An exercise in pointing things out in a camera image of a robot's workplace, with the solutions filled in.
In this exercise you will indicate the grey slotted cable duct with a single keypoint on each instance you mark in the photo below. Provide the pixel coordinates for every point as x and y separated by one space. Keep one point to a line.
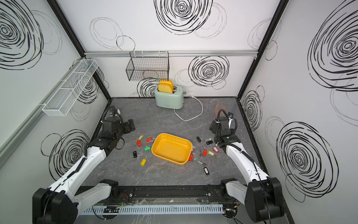
155 209

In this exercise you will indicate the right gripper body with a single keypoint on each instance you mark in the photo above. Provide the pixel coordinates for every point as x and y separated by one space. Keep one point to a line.
231 132

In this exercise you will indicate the mint green toaster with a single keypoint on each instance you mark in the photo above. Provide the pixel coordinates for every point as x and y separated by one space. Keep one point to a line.
173 100

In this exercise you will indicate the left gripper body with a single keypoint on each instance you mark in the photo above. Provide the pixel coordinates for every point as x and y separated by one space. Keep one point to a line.
124 129

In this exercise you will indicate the yellow toast slice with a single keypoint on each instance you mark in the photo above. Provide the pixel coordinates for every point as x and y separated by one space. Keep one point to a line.
165 86

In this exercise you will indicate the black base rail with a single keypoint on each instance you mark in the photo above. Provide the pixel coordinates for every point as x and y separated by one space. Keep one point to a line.
173 191

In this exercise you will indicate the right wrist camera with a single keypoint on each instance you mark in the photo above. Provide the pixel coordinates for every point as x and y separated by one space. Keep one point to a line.
230 117

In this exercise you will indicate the white mesh wall shelf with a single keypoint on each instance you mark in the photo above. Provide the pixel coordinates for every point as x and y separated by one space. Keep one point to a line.
79 85

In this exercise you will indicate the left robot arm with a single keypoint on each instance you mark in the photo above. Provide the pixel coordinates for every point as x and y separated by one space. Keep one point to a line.
60 203

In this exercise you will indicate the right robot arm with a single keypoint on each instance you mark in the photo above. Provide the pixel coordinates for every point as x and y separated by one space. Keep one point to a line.
251 172

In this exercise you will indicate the black wire wall basket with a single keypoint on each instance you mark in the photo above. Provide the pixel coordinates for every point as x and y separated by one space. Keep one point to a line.
148 64

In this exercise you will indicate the yellow plastic storage box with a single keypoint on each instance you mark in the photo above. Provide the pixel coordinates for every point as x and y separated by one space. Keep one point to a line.
172 148

